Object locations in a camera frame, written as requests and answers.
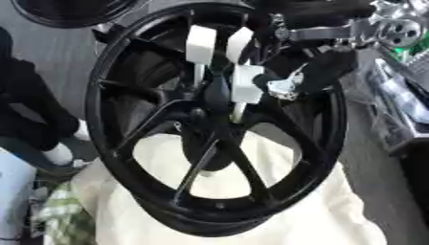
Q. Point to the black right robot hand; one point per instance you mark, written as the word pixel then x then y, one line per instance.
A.
pixel 324 68

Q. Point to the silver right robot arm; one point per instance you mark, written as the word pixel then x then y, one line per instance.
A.
pixel 397 92

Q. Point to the black spoked wheel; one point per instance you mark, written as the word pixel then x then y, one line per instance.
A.
pixel 167 205

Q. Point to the black round wheel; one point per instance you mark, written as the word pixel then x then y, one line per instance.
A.
pixel 67 14

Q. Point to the green white patterned bag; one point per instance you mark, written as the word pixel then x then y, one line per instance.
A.
pixel 64 210

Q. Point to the person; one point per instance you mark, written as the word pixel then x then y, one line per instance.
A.
pixel 28 95

